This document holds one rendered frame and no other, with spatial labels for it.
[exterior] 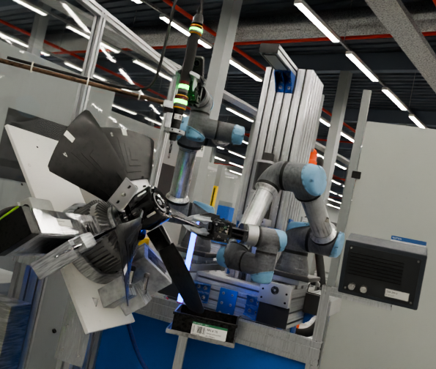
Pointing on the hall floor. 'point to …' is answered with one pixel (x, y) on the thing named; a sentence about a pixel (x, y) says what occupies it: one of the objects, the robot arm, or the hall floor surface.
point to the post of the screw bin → (179, 352)
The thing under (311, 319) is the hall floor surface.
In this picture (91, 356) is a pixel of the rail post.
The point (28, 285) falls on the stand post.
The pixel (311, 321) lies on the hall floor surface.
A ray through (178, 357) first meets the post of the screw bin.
